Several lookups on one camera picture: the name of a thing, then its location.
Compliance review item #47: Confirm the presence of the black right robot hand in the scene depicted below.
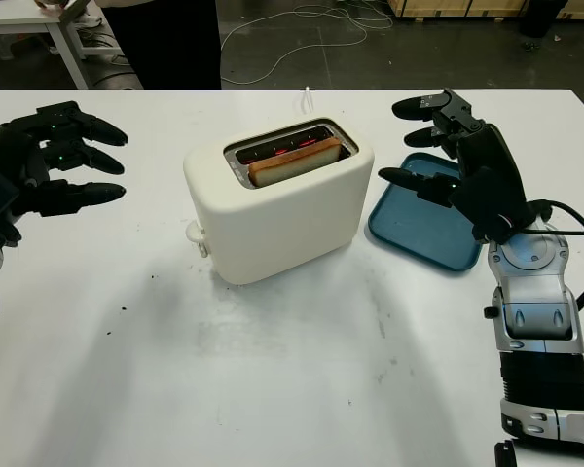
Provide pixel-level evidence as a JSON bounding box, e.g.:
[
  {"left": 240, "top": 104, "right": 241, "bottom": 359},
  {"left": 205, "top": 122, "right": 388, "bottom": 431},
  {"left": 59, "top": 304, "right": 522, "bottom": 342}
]
[{"left": 378, "top": 87, "right": 526, "bottom": 209}]

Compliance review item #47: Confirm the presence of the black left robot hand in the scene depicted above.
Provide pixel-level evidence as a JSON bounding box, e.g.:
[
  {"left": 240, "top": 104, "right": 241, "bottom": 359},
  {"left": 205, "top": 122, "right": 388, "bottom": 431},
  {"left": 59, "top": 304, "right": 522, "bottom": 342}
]
[{"left": 0, "top": 100, "right": 129, "bottom": 219}]

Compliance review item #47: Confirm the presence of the slice of toast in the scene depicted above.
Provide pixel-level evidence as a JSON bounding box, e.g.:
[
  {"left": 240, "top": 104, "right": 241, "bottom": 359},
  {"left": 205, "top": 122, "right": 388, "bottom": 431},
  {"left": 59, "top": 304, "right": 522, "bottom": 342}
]
[{"left": 247, "top": 137, "right": 345, "bottom": 189}]

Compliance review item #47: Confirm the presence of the cream two-slot toaster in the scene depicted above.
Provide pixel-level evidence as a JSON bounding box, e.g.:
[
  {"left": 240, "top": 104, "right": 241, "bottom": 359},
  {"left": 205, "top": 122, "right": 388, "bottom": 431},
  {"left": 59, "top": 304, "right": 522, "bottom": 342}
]
[{"left": 182, "top": 116, "right": 376, "bottom": 287}]

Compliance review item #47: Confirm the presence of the blue plastic tray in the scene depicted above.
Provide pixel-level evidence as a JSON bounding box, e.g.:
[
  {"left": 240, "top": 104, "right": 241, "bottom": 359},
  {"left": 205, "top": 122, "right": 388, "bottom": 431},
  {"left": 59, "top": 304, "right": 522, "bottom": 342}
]
[{"left": 367, "top": 151, "right": 484, "bottom": 276}]

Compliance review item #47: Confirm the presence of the bystander dark trouser leg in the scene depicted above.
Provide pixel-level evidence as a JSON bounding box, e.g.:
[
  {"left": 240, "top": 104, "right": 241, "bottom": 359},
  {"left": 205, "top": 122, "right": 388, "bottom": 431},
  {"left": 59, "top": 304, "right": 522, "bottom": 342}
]
[{"left": 518, "top": 0, "right": 556, "bottom": 53}]

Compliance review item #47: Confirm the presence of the stack of cardboard boxes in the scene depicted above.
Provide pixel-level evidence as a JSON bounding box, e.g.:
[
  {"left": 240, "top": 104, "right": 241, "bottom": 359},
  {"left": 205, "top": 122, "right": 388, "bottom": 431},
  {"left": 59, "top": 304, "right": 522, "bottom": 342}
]
[{"left": 391, "top": 0, "right": 570, "bottom": 23}]

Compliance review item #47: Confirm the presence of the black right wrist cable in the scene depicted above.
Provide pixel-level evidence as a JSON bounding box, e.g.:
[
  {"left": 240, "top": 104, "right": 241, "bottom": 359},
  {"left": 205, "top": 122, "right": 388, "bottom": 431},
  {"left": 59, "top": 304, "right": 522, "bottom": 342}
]
[{"left": 528, "top": 198, "right": 584, "bottom": 312}]

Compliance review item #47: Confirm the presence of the white table frame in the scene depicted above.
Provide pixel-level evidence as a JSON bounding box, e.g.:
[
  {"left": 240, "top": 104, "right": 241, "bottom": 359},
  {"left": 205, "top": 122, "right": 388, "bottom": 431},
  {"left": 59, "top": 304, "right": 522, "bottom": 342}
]
[{"left": 0, "top": 0, "right": 108, "bottom": 91}]

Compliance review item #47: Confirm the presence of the white toaster power cable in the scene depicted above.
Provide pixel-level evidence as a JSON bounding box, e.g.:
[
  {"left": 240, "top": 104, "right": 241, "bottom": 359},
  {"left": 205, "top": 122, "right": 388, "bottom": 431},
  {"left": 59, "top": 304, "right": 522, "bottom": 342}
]
[{"left": 299, "top": 86, "right": 315, "bottom": 121}]

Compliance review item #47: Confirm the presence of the white cable on floor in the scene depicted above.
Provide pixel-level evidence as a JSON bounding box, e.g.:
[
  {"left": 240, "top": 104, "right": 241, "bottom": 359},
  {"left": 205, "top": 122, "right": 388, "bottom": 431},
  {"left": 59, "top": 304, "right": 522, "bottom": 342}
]
[{"left": 221, "top": 7, "right": 395, "bottom": 85}]

